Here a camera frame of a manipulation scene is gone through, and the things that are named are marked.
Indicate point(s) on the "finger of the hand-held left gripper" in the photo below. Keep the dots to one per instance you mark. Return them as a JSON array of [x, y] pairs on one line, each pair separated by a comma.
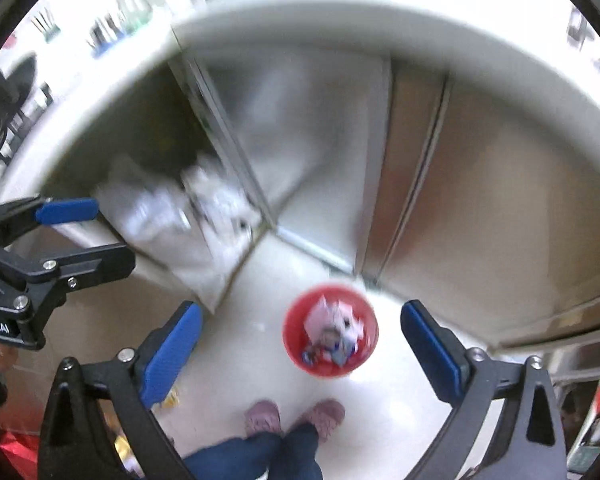
[[67, 210], [90, 262]]

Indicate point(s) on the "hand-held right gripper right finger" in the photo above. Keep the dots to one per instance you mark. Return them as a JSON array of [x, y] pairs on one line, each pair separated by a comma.
[[432, 350]]

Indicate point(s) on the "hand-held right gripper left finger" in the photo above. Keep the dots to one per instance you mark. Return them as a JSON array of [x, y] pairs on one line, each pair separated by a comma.
[[172, 355]]

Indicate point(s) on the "red plastic bin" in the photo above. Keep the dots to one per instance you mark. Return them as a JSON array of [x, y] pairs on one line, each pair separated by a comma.
[[295, 340]]

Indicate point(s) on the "person's left hand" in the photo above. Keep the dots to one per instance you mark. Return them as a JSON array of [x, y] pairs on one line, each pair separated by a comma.
[[4, 357]]

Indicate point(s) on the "crumpled clear plastic bags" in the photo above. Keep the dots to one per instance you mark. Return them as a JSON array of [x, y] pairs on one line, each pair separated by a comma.
[[180, 205]]

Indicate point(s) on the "person's left shoe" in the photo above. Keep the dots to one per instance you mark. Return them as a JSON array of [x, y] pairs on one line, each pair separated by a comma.
[[262, 417]]

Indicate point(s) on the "person's shoe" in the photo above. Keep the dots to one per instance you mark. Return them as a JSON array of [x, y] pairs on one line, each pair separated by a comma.
[[325, 417], [262, 417]]

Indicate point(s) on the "person's left leg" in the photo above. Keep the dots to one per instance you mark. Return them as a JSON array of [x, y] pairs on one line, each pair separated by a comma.
[[230, 460]]

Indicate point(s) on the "person's leg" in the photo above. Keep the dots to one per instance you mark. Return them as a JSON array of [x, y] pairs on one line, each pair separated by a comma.
[[300, 452], [230, 460]]

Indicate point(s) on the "person's right shoe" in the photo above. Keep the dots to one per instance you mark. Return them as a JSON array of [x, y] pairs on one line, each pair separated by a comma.
[[325, 417]]

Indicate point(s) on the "person's right leg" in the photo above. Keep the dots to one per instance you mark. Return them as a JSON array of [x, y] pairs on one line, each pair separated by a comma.
[[300, 452]]

